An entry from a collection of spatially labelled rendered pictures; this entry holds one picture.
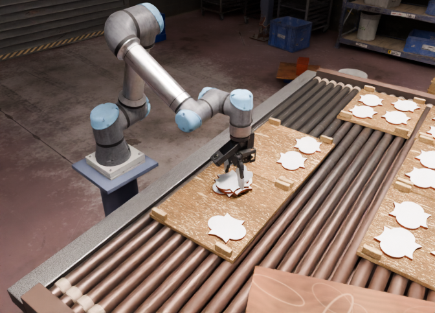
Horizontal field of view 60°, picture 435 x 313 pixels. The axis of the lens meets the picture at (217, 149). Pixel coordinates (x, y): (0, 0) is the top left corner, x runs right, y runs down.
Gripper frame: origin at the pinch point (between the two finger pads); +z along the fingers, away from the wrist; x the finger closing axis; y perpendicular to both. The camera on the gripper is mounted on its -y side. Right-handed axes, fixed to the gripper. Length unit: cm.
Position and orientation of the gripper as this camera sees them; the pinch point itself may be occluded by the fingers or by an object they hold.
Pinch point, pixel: (232, 180)
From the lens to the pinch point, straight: 142.1
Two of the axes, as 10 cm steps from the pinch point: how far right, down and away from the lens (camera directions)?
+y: 8.7, -2.7, 4.2
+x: -5.0, -4.9, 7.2
